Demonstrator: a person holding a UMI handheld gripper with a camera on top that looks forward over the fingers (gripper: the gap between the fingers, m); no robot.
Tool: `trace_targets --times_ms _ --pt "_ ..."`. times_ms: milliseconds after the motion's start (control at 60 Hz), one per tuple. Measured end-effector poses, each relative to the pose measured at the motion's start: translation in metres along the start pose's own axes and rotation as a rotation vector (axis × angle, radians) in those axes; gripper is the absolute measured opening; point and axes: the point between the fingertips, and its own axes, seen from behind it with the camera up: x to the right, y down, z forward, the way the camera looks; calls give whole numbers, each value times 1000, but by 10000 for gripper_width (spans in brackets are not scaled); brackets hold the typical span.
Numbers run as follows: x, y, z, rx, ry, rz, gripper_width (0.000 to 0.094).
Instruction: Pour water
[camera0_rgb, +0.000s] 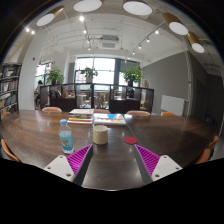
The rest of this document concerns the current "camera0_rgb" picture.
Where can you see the potted plant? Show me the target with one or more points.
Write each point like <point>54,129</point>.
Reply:
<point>89,74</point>
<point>132,75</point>
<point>54,76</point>

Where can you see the bookshelf at left wall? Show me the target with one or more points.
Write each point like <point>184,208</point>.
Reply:
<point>9,82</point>

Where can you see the orange chair far middle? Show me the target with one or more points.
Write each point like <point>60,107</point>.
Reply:
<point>135,112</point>

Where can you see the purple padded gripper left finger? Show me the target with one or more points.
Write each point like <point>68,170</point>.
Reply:
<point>72,167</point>

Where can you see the red round coaster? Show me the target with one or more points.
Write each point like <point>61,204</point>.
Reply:
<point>130,140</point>

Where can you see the cream ceramic cup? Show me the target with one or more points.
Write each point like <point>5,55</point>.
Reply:
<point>100,134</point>

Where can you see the round pendant lamp far right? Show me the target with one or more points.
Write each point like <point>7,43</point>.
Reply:
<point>195,42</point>

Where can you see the stack of books left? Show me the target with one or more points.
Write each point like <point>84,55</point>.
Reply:
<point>84,116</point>

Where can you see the orange chair near left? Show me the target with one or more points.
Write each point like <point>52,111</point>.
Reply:
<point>8,152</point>

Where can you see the potted plant middle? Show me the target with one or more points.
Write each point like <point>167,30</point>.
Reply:
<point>89,74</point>

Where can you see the orange chair far right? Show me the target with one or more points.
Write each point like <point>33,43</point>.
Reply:
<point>168,114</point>

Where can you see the seated person in background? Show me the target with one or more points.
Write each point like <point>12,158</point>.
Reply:
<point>37,93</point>

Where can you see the clear water bottle blue cap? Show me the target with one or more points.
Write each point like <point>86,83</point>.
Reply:
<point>65,135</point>

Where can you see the white radiator panel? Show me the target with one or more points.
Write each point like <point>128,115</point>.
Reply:
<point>173,104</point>

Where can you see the potted plant left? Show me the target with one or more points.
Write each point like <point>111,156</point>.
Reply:
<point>54,76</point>

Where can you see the potted plant right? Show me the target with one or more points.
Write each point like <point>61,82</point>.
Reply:
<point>132,75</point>

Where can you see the orange chair far left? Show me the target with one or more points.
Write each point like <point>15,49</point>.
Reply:
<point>51,109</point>

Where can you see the orange chair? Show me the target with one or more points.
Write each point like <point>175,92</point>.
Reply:
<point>8,152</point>
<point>135,112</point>
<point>168,114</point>
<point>51,109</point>
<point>206,153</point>

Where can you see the large flat book right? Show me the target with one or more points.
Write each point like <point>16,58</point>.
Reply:
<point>109,119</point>

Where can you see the orange chair near right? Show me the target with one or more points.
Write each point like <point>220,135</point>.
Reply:
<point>206,153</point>

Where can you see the ceiling air conditioner unit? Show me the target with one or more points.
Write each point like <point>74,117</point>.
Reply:
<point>108,42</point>

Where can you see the round pendant lamp centre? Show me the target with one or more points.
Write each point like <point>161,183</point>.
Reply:
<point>87,5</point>

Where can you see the dark shelf divider unit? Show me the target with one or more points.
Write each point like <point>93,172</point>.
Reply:
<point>108,97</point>

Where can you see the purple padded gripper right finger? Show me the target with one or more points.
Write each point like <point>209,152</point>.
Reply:
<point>152,166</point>

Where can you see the round pendant lamp centre-right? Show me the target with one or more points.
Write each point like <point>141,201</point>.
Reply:
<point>137,7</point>

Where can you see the round pendant lamp left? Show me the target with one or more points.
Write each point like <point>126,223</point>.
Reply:
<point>49,17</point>

